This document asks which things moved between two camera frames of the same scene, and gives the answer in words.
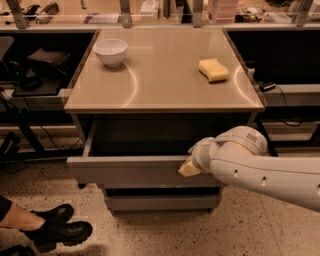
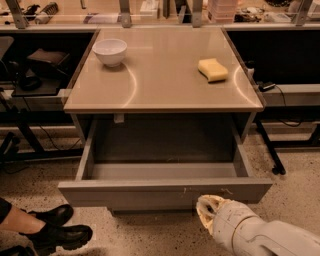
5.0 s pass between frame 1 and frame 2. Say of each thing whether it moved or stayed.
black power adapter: stayed
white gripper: moved
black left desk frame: stayed
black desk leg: stayed
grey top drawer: moved
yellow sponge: stayed
